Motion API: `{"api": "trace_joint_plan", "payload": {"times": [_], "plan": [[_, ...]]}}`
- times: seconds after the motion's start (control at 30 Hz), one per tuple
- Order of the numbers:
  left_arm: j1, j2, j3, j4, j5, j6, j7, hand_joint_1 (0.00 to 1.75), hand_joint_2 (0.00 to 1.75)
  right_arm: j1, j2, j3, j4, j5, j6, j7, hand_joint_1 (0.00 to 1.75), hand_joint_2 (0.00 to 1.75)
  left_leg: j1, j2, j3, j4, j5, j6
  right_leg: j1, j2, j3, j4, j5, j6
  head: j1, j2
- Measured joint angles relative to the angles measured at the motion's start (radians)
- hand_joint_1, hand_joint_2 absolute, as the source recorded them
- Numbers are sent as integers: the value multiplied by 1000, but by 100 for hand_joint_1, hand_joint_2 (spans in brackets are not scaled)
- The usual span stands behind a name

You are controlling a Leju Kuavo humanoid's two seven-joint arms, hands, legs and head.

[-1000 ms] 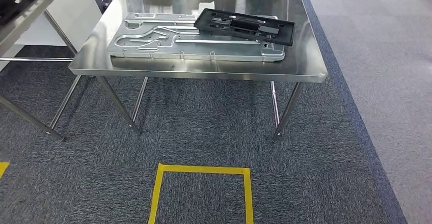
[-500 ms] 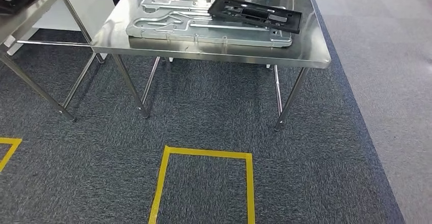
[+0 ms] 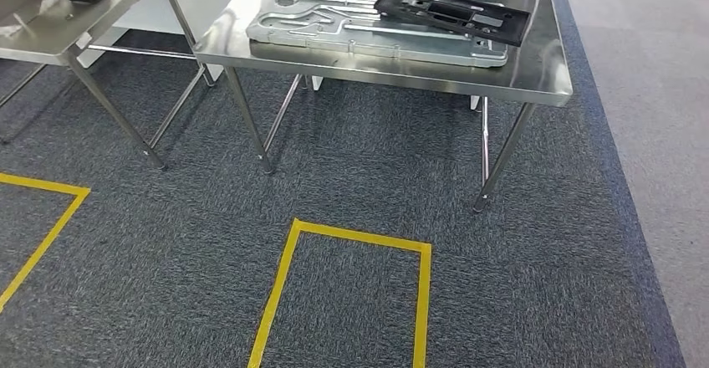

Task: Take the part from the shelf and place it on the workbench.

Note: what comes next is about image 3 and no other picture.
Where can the stainless steel workbench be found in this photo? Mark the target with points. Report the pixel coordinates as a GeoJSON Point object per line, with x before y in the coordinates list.
{"type": "Point", "coordinates": [532, 72]}

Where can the yellow floor tape square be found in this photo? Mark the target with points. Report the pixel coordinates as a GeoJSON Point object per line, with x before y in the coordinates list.
{"type": "Point", "coordinates": [360, 237]}
{"type": "Point", "coordinates": [55, 185]}

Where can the aluminium jig plate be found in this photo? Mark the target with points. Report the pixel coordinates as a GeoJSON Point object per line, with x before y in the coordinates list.
{"type": "Point", "coordinates": [388, 49]}

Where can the white cabinet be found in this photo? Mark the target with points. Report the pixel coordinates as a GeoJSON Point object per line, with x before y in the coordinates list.
{"type": "Point", "coordinates": [205, 0]}

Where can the stainless steel table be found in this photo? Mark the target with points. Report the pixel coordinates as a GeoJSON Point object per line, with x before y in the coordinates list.
{"type": "Point", "coordinates": [33, 38]}

